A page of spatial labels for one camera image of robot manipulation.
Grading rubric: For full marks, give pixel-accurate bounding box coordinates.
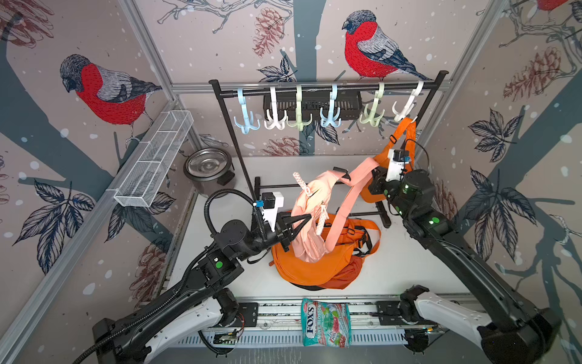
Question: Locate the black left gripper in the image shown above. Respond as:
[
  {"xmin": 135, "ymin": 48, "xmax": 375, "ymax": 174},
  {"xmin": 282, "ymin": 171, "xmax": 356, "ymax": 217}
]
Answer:
[{"xmin": 234, "ymin": 211, "xmax": 309, "ymax": 264}]

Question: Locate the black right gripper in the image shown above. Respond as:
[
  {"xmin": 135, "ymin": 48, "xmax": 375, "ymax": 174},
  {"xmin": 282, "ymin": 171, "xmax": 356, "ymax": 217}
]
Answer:
[{"xmin": 370, "ymin": 161, "xmax": 416, "ymax": 221}]

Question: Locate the orange waist bag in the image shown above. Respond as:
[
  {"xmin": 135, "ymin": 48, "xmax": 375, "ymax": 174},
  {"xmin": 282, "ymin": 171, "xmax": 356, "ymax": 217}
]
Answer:
[{"xmin": 374, "ymin": 118, "xmax": 417, "ymax": 180}]

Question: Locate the pink waist bag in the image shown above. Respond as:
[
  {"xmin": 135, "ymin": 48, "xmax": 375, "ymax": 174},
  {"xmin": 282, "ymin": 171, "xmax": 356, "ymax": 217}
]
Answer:
[{"xmin": 291, "ymin": 158, "xmax": 379, "ymax": 263}]

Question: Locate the orange backpack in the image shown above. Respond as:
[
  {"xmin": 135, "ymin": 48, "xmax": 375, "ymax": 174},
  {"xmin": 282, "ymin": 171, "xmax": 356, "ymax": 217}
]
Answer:
[{"xmin": 270, "ymin": 218, "xmax": 381, "ymax": 291}]

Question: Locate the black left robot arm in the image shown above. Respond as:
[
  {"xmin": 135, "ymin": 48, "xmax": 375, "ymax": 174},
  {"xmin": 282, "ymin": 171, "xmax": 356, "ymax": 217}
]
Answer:
[{"xmin": 75, "ymin": 212, "xmax": 312, "ymax": 363}]

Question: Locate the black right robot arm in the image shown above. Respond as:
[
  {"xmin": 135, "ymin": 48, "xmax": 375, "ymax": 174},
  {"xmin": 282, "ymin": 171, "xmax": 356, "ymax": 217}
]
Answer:
[{"xmin": 368, "ymin": 167, "xmax": 561, "ymax": 363}]

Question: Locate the light green hook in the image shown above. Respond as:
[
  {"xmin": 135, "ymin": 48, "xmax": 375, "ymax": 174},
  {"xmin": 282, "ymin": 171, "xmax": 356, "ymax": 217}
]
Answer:
[
  {"xmin": 286, "ymin": 85, "xmax": 313, "ymax": 132},
  {"xmin": 359, "ymin": 83, "xmax": 385, "ymax": 127}
]

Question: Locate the light blue hook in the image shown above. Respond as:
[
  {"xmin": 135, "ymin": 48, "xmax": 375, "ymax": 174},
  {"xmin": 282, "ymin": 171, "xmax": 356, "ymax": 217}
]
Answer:
[
  {"xmin": 320, "ymin": 84, "xmax": 342, "ymax": 128},
  {"xmin": 233, "ymin": 88, "xmax": 260, "ymax": 135}
]

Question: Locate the white hook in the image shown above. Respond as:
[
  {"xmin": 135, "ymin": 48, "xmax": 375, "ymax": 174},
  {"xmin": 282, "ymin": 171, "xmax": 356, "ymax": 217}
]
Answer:
[
  {"xmin": 392, "ymin": 80, "xmax": 424, "ymax": 122},
  {"xmin": 265, "ymin": 86, "xmax": 288, "ymax": 130}
]

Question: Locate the Fox's candy bag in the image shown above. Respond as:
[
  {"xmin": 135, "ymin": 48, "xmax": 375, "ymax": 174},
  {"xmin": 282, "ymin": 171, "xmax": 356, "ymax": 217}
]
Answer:
[{"xmin": 301, "ymin": 299, "xmax": 352, "ymax": 348}]

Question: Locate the stainless steel rice cooker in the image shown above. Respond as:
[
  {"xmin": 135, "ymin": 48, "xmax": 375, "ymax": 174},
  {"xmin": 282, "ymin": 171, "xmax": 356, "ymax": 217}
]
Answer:
[{"xmin": 183, "ymin": 148, "xmax": 236, "ymax": 197}]

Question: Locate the black clothes rack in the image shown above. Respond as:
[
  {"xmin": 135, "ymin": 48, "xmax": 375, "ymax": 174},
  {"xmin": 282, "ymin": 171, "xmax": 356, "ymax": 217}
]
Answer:
[{"xmin": 209, "ymin": 70, "xmax": 449, "ymax": 228}]

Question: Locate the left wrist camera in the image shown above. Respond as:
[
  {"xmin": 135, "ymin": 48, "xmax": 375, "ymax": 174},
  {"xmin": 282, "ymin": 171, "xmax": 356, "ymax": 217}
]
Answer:
[{"xmin": 260, "ymin": 192, "xmax": 284, "ymax": 232}]

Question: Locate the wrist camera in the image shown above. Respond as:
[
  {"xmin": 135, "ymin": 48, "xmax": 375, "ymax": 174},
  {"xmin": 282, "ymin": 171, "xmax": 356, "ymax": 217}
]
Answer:
[
  {"xmin": 386, "ymin": 150, "xmax": 411, "ymax": 182},
  {"xmin": 260, "ymin": 192, "xmax": 284, "ymax": 232}
]

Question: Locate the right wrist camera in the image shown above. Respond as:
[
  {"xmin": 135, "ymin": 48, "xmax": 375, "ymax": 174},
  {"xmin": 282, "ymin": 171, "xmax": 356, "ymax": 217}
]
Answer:
[{"xmin": 386, "ymin": 150, "xmax": 411, "ymax": 182}]

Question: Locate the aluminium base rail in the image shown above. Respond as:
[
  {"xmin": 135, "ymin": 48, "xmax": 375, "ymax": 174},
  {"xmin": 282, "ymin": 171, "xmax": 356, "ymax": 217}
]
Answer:
[{"xmin": 131, "ymin": 295, "xmax": 460, "ymax": 349}]

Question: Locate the black corrugated cable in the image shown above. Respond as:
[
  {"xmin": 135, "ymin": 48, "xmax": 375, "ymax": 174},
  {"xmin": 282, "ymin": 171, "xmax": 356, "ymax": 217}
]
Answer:
[{"xmin": 70, "ymin": 188, "xmax": 267, "ymax": 364}]

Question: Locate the white wire mesh shelf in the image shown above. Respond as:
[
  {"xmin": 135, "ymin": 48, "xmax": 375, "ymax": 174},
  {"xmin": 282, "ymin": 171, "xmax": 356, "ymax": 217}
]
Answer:
[{"xmin": 114, "ymin": 110, "xmax": 193, "ymax": 208}]

